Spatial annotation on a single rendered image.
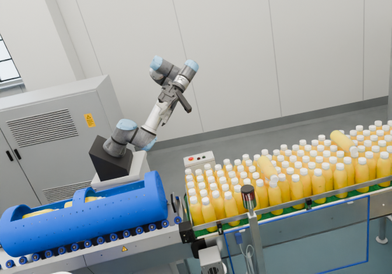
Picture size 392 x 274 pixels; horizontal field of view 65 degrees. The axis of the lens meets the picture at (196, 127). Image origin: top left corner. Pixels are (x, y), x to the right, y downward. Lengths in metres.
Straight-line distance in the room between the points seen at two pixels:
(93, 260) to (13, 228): 0.46
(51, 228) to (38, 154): 1.83
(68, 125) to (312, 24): 3.15
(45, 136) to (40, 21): 1.42
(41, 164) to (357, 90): 4.12
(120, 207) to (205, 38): 2.86
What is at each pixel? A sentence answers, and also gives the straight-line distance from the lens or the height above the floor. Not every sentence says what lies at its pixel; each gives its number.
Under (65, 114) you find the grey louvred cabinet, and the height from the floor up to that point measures 1.26.
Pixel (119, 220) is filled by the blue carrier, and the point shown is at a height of 1.09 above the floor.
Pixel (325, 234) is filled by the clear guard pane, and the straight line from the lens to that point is 1.95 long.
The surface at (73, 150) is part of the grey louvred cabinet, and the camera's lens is 3.47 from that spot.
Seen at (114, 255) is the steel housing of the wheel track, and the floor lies 0.86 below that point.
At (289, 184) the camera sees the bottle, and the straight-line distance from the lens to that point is 1.85.
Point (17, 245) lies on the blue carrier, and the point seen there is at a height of 1.10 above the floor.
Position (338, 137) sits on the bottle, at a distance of 1.98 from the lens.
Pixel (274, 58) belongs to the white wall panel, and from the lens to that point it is 4.34.
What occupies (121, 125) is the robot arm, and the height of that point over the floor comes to 1.45.
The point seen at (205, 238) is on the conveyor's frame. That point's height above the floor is 0.90.
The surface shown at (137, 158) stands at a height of 1.15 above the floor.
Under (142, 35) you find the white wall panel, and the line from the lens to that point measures 4.19.
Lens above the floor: 2.15
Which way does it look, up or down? 25 degrees down
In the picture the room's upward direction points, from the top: 14 degrees counter-clockwise
